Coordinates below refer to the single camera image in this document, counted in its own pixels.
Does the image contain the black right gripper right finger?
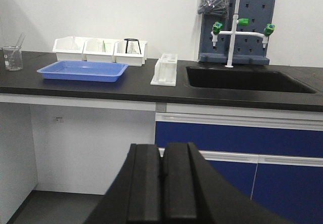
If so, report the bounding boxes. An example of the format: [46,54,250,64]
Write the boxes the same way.
[163,143,290,223]

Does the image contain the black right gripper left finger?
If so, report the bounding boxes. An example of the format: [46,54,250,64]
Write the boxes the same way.
[85,144,161,223]

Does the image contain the white test tube rack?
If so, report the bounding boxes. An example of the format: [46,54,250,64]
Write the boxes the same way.
[150,53,178,86]

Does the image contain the blue-grey pegboard drying rack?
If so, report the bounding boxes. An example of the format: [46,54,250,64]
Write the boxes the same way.
[199,0,275,65]

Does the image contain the blue cabinet doors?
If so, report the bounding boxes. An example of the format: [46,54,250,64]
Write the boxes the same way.
[155,122,322,223]

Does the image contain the black lab sink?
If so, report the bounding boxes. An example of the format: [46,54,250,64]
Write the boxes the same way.
[186,67,316,94]

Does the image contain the blue plastic tray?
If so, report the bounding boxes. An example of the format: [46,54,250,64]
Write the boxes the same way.
[37,61,128,82]

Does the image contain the white bin right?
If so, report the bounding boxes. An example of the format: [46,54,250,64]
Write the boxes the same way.
[114,40,147,67]

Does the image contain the white bin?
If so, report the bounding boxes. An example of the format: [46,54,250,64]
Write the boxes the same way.
[52,36,91,61]
[83,38,120,63]
[114,40,147,67]

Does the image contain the white bin middle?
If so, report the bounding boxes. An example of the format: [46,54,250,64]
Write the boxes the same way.
[83,38,120,63]

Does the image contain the black metal tripod stand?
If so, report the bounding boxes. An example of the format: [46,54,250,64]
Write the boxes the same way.
[124,38,141,54]

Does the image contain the white bin left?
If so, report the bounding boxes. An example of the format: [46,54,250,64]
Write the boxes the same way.
[52,36,91,61]

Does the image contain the white lab faucet green valves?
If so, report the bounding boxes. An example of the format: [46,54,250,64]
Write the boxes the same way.
[211,0,276,68]

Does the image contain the glass beaker with rod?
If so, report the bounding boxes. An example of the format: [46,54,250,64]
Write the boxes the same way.
[1,33,26,71]

